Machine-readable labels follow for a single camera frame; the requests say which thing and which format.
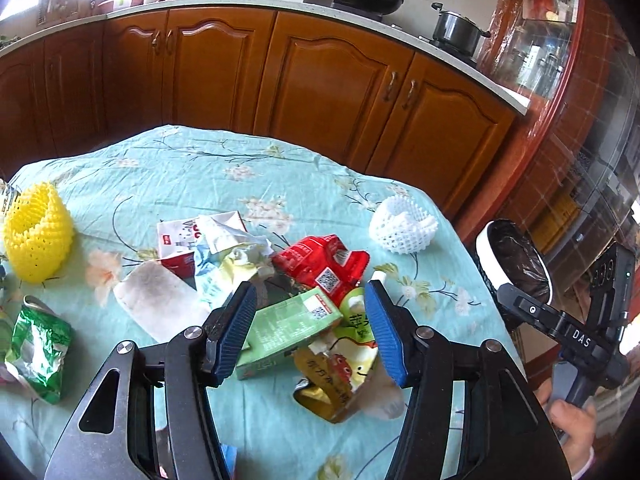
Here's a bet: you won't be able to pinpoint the white 1928 milk carton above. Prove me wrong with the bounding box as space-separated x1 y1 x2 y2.
156 210 249 291

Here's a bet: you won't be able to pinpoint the person's right hand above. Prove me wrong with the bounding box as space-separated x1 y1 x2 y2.
536 378 597 479

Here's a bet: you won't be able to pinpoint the white trash bin black liner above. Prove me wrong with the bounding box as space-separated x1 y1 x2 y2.
471 219 553 333

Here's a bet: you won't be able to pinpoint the steel cooking pot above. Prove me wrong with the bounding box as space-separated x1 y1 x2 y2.
431 2 491 56

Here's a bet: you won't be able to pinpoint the gold cartoon snack wrapper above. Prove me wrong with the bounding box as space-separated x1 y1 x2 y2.
292 341 407 425

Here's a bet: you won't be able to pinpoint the floral light-blue tablecloth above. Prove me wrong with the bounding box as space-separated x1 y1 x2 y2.
1 126 509 479

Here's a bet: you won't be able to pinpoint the yellow foam fruit net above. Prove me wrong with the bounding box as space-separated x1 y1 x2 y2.
2 182 74 284

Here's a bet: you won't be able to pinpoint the white foam fruit net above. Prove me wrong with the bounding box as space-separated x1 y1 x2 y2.
369 195 439 255

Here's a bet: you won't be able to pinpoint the wooden base cabinets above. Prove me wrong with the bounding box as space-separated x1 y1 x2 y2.
1 6 526 223

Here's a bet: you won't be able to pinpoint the green apple puree spout pouch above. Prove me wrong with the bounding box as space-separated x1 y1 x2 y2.
309 286 378 366

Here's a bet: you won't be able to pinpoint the green drink carton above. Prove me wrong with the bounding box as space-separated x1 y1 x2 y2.
234 287 343 380

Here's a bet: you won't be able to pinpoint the red snack pouch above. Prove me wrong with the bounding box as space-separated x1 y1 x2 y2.
271 234 370 307

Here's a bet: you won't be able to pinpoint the green crumpled snack bag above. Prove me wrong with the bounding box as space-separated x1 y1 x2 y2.
4 295 74 404

